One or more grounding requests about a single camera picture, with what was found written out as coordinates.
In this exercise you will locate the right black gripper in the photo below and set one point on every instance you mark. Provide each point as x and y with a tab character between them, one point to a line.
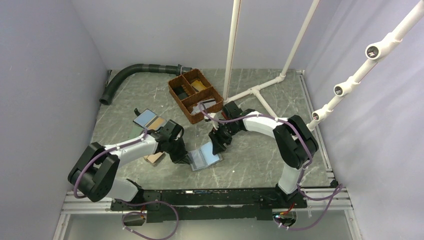
218	141

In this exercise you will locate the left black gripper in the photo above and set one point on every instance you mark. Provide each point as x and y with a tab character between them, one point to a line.
175	157

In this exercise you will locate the grey leather card holder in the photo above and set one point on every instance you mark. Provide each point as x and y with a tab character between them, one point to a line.
203	157

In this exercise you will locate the white striped credit card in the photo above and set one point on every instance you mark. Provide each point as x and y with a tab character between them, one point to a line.
207	103

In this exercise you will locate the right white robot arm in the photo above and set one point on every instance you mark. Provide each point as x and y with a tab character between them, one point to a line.
294	139

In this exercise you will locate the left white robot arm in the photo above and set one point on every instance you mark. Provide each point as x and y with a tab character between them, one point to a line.
94	176

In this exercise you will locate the beige snap card holder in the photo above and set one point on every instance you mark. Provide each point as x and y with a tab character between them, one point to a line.
154	159

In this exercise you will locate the cards in basket front compartment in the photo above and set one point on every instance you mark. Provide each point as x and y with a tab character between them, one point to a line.
198	109

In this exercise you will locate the open blue card wallet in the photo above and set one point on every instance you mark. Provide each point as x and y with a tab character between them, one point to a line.
147	119

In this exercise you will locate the green card holder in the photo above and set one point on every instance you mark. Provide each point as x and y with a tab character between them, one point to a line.
135	132

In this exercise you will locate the black card in basket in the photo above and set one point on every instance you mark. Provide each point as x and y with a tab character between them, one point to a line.
180	93

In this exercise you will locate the brown woven divided basket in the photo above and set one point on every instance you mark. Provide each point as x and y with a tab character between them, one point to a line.
194	98

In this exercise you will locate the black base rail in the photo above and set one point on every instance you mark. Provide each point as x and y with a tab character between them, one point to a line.
212	204

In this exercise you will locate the white PVC pipe frame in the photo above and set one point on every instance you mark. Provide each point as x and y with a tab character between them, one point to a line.
265	34

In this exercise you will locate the white pipe camera boom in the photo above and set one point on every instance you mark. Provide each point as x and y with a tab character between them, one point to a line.
375	53

